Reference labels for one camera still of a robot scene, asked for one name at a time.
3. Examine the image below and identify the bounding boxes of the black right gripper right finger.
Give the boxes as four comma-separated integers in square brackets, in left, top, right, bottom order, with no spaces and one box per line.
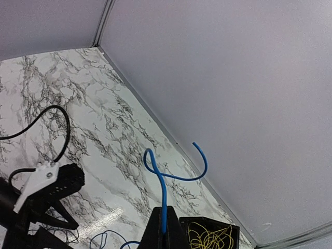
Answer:
[165,206,189,249]

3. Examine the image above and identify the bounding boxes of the aluminium corner post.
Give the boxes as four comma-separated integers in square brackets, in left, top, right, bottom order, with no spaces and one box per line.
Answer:
[91,0,115,47]
[255,222,331,249]

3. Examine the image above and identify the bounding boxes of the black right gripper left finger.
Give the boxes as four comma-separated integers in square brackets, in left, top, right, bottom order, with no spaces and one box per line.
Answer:
[140,207,163,249]

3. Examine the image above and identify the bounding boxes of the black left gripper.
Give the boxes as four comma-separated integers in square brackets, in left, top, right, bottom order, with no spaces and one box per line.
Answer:
[1,178,79,248]

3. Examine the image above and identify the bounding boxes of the yellow cables in tray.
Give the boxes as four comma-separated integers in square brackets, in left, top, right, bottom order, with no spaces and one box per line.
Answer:
[187,224,234,249]

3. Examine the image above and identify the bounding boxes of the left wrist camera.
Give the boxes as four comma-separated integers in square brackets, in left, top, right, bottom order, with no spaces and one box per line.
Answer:
[13,162,85,213]

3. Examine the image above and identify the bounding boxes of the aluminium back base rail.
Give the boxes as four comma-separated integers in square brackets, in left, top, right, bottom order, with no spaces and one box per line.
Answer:
[98,46,257,248]

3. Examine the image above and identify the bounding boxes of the aluminium right corner post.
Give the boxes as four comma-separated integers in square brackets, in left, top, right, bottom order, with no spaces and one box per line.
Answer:
[255,222,331,249]

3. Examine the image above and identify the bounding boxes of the black compartment tray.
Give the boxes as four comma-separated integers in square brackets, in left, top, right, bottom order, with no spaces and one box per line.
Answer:
[179,217,240,249]

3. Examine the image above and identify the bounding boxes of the aluminium left corner post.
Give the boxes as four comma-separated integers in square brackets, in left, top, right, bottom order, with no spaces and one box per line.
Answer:
[91,0,115,47]

